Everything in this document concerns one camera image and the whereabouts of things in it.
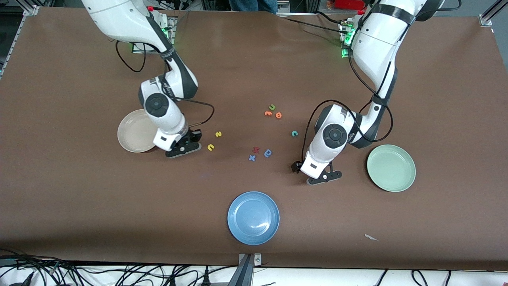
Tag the white paper scrap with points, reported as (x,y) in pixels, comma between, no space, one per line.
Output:
(371,237)

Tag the black power plug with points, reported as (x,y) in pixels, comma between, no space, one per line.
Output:
(172,281)
(206,279)

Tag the red box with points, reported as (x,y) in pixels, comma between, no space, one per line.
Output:
(349,4)

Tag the aluminium frame profile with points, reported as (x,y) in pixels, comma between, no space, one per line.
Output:
(31,10)
(490,16)

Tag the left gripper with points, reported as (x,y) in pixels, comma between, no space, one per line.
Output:
(295,166)

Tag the brown table cover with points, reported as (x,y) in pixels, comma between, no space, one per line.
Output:
(79,198)

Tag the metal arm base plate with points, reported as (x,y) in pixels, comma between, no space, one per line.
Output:
(343,51)
(172,39)

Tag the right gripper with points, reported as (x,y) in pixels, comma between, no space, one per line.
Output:
(194,136)

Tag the blue plate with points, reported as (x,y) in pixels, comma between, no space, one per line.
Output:
(253,218)

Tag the pale green plate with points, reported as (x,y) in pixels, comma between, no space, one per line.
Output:
(391,169)

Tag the metal table bracket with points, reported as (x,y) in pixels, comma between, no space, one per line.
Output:
(247,270)

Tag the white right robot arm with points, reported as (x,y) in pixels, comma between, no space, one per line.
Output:
(119,20)

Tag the person in blue jeans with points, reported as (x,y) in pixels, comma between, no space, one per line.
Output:
(254,4)

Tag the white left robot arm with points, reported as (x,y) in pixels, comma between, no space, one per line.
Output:
(377,43)

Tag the beige brown plate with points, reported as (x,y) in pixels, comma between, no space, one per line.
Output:
(133,135)

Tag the blue foam letter a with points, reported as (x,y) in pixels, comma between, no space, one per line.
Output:
(270,155)

